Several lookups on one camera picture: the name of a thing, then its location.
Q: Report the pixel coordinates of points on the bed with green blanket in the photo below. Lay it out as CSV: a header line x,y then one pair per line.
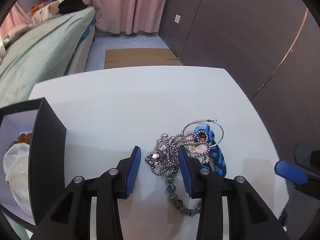
x,y
42,53

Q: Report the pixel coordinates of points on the pink curtain left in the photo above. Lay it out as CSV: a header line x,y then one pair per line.
x,y
16,16

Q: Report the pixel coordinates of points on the flattened cardboard sheet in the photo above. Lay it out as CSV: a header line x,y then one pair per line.
x,y
135,57

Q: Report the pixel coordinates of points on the grey plush pillow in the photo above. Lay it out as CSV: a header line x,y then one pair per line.
x,y
18,31

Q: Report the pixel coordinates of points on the white wall socket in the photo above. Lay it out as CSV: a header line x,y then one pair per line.
x,y
177,19

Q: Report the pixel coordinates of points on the black cloth pile on bed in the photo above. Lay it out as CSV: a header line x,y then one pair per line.
x,y
68,6

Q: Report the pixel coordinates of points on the white table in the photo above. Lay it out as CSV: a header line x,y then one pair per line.
x,y
109,112

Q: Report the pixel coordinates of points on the gold chain pendant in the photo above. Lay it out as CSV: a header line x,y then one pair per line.
x,y
196,145

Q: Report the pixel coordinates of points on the large silver hoop earring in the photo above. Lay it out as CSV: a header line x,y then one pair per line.
x,y
206,129

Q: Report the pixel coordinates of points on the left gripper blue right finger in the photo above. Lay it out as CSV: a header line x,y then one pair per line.
x,y
187,176

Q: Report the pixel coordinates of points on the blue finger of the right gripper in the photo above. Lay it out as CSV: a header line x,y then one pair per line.
x,y
290,172

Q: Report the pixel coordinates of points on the patterned cream pillow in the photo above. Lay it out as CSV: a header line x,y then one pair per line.
x,y
47,12

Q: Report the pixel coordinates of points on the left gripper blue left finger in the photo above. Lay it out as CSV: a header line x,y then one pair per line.
x,y
132,171

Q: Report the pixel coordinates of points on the pink curtain right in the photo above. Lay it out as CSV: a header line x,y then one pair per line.
x,y
127,16

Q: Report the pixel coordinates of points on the white crumpled duvet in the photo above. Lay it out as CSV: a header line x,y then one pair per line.
x,y
4,43

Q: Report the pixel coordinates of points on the black jewelry box white inside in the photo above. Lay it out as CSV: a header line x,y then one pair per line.
x,y
46,178

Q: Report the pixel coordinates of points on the pink curtain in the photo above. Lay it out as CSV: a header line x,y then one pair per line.
x,y
127,16
16,16

